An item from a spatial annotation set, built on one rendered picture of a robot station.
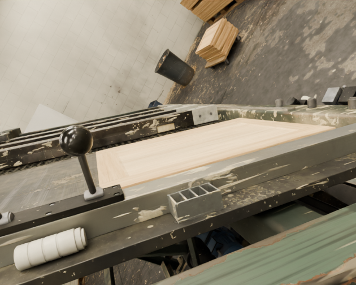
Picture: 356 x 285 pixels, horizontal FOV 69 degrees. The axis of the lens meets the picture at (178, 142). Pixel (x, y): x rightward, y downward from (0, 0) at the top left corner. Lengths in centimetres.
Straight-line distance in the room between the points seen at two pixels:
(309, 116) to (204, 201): 49
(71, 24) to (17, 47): 110
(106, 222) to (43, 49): 565
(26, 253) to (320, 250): 31
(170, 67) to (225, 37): 143
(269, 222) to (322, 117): 40
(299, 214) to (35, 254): 36
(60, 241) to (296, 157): 39
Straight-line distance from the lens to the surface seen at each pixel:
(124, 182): 53
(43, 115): 440
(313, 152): 52
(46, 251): 37
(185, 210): 37
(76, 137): 32
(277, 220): 43
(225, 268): 21
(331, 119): 75
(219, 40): 389
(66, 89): 581
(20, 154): 114
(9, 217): 42
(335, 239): 24
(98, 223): 39
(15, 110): 589
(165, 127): 114
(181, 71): 506
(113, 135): 110
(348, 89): 98
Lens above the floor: 142
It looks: 20 degrees down
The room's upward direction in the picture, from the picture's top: 63 degrees counter-clockwise
